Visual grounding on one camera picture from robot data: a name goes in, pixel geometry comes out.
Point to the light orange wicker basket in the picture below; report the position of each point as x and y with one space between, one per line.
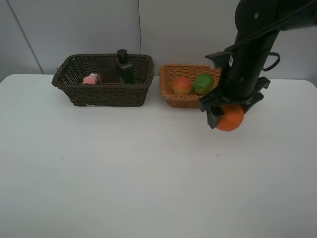
170 72

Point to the pink lotion bottle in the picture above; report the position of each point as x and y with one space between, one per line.
91 79

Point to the translucent purple plastic cup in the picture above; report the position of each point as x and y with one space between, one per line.
106 69

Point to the red orange peach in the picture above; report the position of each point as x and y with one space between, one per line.
182 86

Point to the black pump bottle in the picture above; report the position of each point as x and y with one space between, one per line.
125 67

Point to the green mango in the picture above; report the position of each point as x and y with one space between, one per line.
203 84

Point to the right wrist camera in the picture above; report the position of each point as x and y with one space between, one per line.
218 59

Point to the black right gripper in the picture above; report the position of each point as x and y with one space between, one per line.
239 82

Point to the orange tangerine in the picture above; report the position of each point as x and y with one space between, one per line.
232 119

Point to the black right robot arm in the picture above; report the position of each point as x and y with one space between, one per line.
258 23

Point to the dark brown wicker basket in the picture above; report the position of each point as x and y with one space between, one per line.
70 74

